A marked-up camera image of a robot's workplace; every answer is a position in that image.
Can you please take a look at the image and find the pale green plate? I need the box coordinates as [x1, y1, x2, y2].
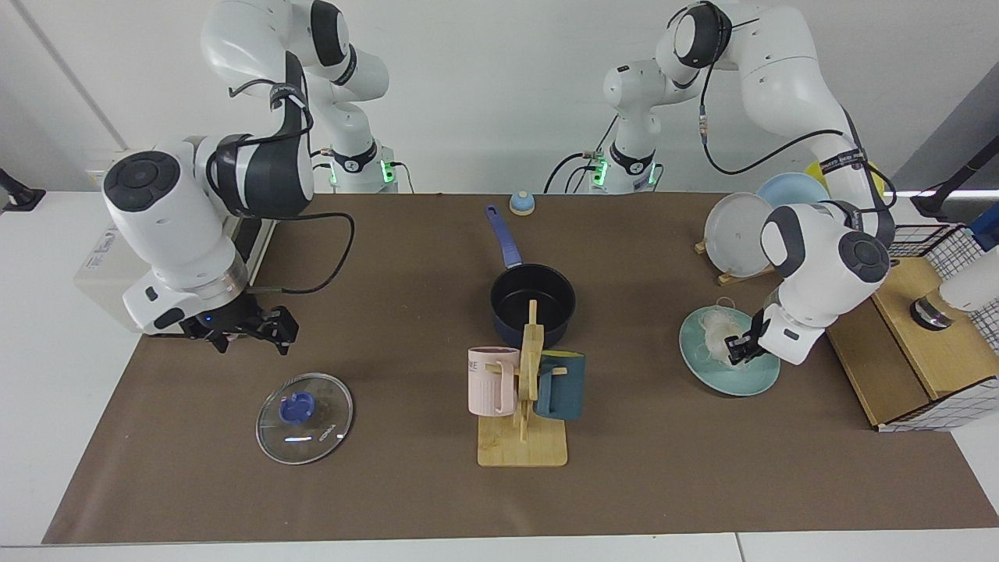
[678, 306, 781, 397]

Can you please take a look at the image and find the grey plate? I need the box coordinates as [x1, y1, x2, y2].
[703, 192, 777, 279]

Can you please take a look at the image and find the white cylinder with silver ring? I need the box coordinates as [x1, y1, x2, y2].
[909, 265, 999, 332]

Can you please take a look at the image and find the blue object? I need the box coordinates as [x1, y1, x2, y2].
[968, 207, 999, 252]

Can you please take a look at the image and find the yellow plate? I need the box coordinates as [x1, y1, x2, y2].
[804, 160, 887, 205]

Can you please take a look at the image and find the glass lid with blue knob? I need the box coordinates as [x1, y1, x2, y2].
[255, 372, 354, 466]

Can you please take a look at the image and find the brown table cloth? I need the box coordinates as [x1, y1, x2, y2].
[41, 193, 999, 545]

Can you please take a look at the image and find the wooden plate rack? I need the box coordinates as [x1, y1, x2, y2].
[695, 238, 781, 286]

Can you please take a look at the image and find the black pot with blue handle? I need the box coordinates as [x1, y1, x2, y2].
[484, 205, 577, 350]

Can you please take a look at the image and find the light blue plate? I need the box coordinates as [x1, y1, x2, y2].
[755, 173, 832, 212]

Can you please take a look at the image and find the white vermicelli bundle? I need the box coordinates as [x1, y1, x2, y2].
[699, 307, 754, 364]

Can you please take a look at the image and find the black clamp stand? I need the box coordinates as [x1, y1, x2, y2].
[0, 168, 46, 212]

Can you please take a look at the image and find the white wall socket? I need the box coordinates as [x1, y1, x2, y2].
[82, 152, 130, 192]

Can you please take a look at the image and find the wire basket with wooden floor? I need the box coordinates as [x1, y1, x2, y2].
[812, 224, 999, 432]

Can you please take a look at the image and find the pale toaster oven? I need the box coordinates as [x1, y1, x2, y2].
[74, 219, 276, 336]

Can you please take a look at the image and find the pink cup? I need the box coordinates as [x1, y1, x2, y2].
[468, 347, 521, 418]

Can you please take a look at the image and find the black slanted stand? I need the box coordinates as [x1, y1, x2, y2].
[911, 137, 999, 220]

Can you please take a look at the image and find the dark teal cup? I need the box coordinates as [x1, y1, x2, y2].
[535, 351, 586, 422]

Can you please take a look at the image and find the wooden cup stand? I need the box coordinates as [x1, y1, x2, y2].
[477, 300, 569, 468]

